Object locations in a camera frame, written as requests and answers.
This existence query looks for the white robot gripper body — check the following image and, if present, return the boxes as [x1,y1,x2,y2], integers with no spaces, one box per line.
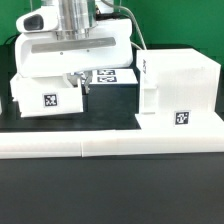
[15,7,133,78]

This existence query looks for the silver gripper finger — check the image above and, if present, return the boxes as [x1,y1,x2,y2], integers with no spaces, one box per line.
[68,73,81,87]
[83,71,93,94]

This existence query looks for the white drawer front one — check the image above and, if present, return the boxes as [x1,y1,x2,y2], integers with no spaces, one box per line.
[15,76,83,117]

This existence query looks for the white drawer one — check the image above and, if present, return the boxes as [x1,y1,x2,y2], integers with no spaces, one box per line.
[15,76,83,117]
[10,73,22,101]

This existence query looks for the white drawer cabinet box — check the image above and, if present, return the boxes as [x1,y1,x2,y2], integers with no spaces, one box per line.
[136,48,224,129]

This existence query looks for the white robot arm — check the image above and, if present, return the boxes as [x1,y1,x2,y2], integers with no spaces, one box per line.
[15,0,133,87]

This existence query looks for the white drawer rear one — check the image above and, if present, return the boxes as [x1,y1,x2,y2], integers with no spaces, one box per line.
[10,73,22,101]

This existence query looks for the fiducial marker sheet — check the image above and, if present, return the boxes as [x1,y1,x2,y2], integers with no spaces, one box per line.
[90,69,138,85]

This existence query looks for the black cable bundle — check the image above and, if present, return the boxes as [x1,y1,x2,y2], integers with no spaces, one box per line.
[99,0,148,51]

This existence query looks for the white L-shaped fence wall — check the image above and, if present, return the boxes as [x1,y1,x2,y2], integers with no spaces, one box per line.
[0,128,224,159]

